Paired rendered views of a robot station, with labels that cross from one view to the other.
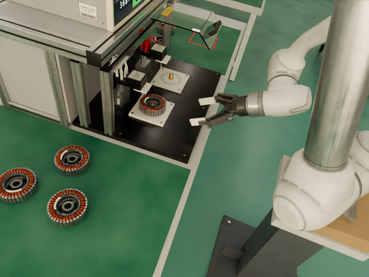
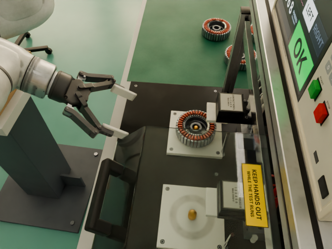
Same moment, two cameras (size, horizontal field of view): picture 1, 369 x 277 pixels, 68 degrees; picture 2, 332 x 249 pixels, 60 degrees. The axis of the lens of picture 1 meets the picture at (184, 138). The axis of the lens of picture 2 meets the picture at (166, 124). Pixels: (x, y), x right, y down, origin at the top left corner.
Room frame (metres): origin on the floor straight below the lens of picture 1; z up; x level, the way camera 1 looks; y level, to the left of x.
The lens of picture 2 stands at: (1.35, 0.06, 1.45)
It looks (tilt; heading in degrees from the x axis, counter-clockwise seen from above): 53 degrees down; 178
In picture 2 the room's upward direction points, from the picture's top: straight up
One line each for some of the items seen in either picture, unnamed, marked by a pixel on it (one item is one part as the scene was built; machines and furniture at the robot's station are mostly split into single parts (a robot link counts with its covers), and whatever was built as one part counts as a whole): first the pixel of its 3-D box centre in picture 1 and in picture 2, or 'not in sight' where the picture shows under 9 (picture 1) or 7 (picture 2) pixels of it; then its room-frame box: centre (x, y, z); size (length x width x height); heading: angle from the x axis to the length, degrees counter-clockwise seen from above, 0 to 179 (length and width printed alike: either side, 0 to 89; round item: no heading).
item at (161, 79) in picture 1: (170, 79); not in sight; (1.12, 0.13, 0.78); 0.15 x 0.15 x 0.01; 83
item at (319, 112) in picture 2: not in sight; (321, 113); (1.13, 0.26, 1.18); 0.02 x 0.01 x 0.02; 173
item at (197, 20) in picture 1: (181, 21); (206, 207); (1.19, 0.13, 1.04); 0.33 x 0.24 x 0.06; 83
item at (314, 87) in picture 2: not in sight; (315, 89); (1.10, 0.26, 1.18); 0.02 x 0.01 x 0.02; 173
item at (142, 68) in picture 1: (143, 67); not in sight; (1.13, 0.27, 0.80); 0.08 x 0.05 x 0.06; 173
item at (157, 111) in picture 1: (152, 104); (195, 128); (0.88, 0.16, 0.80); 0.11 x 0.11 x 0.04
